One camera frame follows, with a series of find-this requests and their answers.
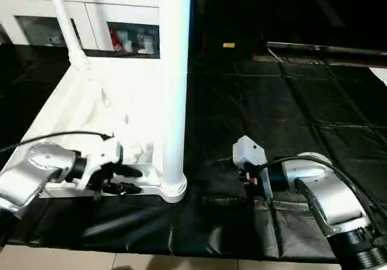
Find white plastic table top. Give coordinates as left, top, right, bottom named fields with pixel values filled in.
left=20, top=56, right=189, bottom=204

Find white plastic table leg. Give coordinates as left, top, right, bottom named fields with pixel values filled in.
left=45, top=0, right=93, bottom=71
left=157, top=0, right=192, bottom=198

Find black work mat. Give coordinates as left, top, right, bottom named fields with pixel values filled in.
left=0, top=40, right=387, bottom=263

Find red bottle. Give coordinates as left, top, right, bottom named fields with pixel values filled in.
left=108, top=28, right=120, bottom=53

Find white edge strip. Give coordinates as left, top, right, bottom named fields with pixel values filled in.
left=370, top=66, right=387, bottom=84

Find white glass-door cabinet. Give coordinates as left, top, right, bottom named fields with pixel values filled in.
left=0, top=0, right=161, bottom=59

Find black metal rail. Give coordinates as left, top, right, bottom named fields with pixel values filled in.
left=266, top=40, right=387, bottom=64

